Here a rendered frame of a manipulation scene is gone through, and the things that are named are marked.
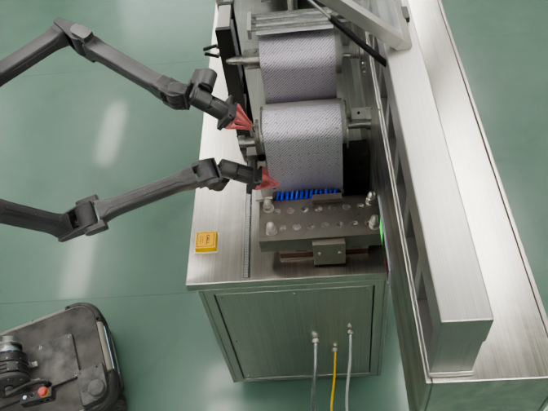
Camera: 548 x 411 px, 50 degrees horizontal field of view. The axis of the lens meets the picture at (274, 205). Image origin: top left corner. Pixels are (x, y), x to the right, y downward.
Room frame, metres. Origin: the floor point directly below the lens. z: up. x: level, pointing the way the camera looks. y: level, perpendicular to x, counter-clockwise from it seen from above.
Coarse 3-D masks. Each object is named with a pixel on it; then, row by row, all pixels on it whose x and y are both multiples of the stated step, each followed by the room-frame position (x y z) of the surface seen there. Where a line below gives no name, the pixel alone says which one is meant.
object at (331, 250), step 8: (320, 240) 1.05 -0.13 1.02; (328, 240) 1.05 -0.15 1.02; (336, 240) 1.04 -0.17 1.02; (344, 240) 1.04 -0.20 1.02; (320, 248) 1.03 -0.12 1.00; (328, 248) 1.03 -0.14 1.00; (336, 248) 1.03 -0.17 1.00; (344, 248) 1.03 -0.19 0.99; (320, 256) 1.03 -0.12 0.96; (328, 256) 1.03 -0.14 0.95; (336, 256) 1.03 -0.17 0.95; (344, 256) 1.03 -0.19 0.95; (320, 264) 1.04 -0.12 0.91
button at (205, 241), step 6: (198, 234) 1.23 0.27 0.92; (204, 234) 1.22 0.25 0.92; (210, 234) 1.22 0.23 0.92; (216, 234) 1.22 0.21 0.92; (198, 240) 1.20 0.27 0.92; (204, 240) 1.20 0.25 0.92; (210, 240) 1.19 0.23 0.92; (216, 240) 1.20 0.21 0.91; (198, 246) 1.18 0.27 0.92; (204, 246) 1.17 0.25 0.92; (210, 246) 1.17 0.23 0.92; (216, 246) 1.18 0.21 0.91
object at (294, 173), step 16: (272, 160) 1.27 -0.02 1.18; (288, 160) 1.26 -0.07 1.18; (304, 160) 1.25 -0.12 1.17; (320, 160) 1.25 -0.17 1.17; (336, 160) 1.24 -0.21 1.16; (272, 176) 1.27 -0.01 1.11; (288, 176) 1.26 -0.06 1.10; (304, 176) 1.25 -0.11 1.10; (320, 176) 1.25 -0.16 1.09; (336, 176) 1.24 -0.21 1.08; (272, 192) 1.27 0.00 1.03
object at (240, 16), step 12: (228, 0) 2.32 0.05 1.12; (240, 0) 2.31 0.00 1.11; (252, 0) 2.30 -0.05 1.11; (264, 0) 2.30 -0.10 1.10; (276, 0) 2.29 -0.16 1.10; (300, 0) 2.28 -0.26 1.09; (312, 0) 2.27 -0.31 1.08; (240, 12) 2.31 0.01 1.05; (252, 12) 2.31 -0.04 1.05; (264, 12) 2.30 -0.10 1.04; (240, 24) 2.31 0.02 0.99; (240, 36) 2.31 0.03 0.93; (252, 36) 2.31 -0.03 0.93
